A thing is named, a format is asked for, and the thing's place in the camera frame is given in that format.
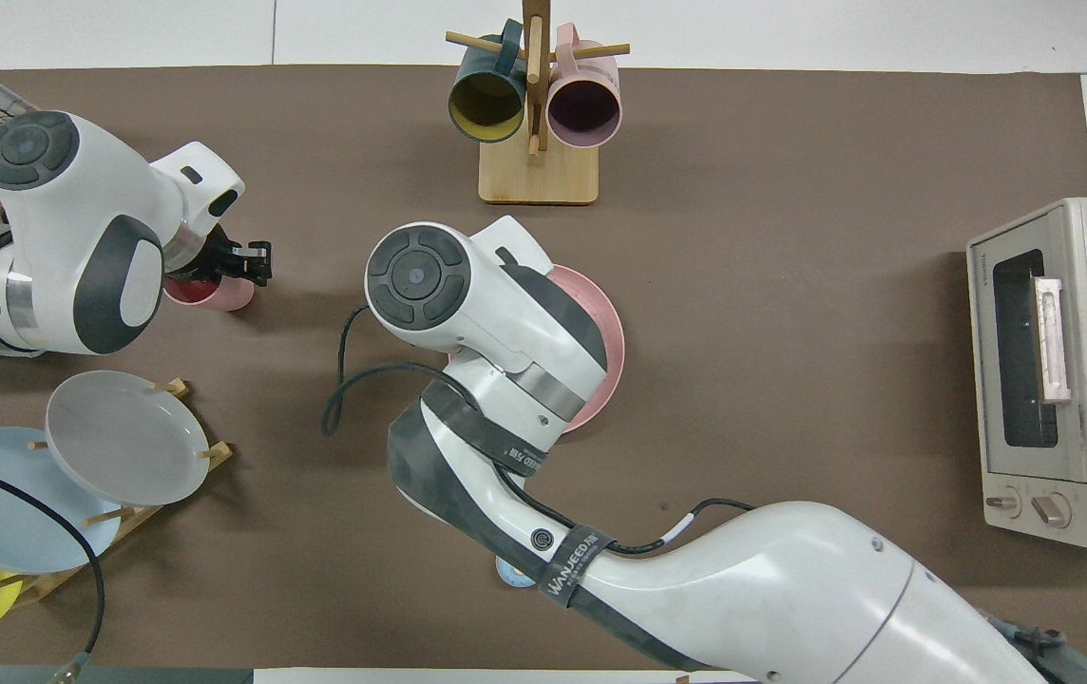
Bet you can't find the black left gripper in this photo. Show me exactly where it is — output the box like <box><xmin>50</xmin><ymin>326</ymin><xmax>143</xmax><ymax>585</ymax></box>
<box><xmin>168</xmin><ymin>222</ymin><xmax>275</xmax><ymax>287</ymax></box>

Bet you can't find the pink tumbler cup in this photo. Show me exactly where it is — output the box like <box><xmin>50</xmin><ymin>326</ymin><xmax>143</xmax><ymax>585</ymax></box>
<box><xmin>163</xmin><ymin>270</ymin><xmax>256</xmax><ymax>313</ymax></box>

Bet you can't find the wooden plate rack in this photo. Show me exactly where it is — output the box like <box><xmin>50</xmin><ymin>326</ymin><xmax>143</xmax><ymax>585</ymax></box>
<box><xmin>0</xmin><ymin>377</ymin><xmax>234</xmax><ymax>609</ymax></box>

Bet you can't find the grey plate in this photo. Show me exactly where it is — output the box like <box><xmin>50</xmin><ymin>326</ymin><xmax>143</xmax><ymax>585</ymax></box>
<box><xmin>46</xmin><ymin>370</ymin><xmax>211</xmax><ymax>507</ymax></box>

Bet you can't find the dark teal mug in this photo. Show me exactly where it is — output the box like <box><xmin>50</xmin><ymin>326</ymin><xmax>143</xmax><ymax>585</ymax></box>
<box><xmin>448</xmin><ymin>19</ymin><xmax>528</xmax><ymax>144</ymax></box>

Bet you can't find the wooden mug tree stand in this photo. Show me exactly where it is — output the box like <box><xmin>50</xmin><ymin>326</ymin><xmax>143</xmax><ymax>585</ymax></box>
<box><xmin>446</xmin><ymin>0</ymin><xmax>631</xmax><ymax>206</ymax></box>

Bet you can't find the light blue plate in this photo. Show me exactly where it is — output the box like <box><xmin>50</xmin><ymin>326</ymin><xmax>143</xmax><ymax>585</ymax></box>
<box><xmin>0</xmin><ymin>427</ymin><xmax>124</xmax><ymax>575</ymax></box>

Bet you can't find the pink speckled plate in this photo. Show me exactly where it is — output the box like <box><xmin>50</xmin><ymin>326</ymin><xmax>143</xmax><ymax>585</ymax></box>
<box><xmin>448</xmin><ymin>265</ymin><xmax>626</xmax><ymax>435</ymax></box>

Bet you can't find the pale pink mug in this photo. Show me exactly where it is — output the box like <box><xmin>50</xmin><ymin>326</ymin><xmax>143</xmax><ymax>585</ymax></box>
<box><xmin>545</xmin><ymin>23</ymin><xmax>623</xmax><ymax>150</ymax></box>

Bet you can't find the brown table mat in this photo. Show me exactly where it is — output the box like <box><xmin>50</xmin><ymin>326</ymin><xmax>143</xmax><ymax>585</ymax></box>
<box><xmin>0</xmin><ymin>65</ymin><xmax>1087</xmax><ymax>671</ymax></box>

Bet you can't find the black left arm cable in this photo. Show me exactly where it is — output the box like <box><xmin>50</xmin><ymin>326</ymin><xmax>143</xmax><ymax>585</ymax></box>
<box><xmin>0</xmin><ymin>455</ymin><xmax>106</xmax><ymax>683</ymax></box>

